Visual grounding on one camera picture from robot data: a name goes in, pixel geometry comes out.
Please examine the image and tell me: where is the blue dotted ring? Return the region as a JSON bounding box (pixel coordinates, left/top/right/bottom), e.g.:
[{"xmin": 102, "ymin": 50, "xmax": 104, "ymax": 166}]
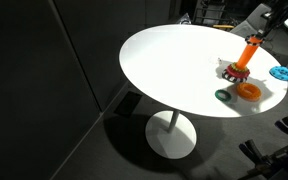
[{"xmin": 268, "ymin": 65, "xmax": 288, "ymax": 82}]

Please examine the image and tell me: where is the green thin ring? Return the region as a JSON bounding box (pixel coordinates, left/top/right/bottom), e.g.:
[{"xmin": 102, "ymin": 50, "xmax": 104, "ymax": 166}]
[{"xmin": 214, "ymin": 88, "xmax": 233, "ymax": 102}]

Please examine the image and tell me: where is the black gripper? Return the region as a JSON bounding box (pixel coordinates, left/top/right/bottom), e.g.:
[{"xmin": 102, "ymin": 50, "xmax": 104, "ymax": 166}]
[{"xmin": 257, "ymin": 11, "xmax": 284, "ymax": 38}]

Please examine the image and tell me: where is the white table pedestal base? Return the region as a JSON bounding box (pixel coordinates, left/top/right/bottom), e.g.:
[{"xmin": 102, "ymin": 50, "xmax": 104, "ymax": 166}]
[{"xmin": 145, "ymin": 110, "xmax": 197, "ymax": 159}]

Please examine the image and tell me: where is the red ring on stack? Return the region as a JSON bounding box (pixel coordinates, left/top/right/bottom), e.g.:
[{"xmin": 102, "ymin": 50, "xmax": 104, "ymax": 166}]
[{"xmin": 226, "ymin": 63, "xmax": 251, "ymax": 80}]

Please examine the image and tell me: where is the orange bumpy ring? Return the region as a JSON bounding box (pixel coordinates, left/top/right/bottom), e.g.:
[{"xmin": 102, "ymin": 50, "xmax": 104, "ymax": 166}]
[{"xmin": 236, "ymin": 82, "xmax": 262, "ymax": 103}]

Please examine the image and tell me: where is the black clamp handles equipment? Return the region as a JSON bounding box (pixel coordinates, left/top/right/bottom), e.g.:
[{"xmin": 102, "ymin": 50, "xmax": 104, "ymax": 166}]
[{"xmin": 238, "ymin": 116, "xmax": 288, "ymax": 180}]

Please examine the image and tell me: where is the orange stacking pole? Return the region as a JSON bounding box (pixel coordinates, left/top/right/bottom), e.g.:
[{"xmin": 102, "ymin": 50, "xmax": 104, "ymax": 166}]
[{"xmin": 236, "ymin": 36, "xmax": 262, "ymax": 70}]

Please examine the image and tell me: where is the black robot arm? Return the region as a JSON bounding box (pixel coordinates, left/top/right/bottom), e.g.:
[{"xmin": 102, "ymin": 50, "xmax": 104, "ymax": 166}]
[{"xmin": 256, "ymin": 0, "xmax": 288, "ymax": 38}]

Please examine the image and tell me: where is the large black white base ring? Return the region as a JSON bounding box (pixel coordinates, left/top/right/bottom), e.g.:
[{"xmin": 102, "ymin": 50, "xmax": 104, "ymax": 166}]
[{"xmin": 221, "ymin": 69, "xmax": 250, "ymax": 84}]

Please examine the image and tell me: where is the dark floor plate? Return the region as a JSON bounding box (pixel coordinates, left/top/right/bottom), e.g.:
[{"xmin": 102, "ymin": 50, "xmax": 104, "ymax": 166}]
[{"xmin": 114, "ymin": 91, "xmax": 142, "ymax": 117}]

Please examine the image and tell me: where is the grey office chair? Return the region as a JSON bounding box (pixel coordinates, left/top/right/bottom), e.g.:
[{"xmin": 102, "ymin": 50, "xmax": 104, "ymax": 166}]
[{"xmin": 231, "ymin": 3, "xmax": 277, "ymax": 38}]

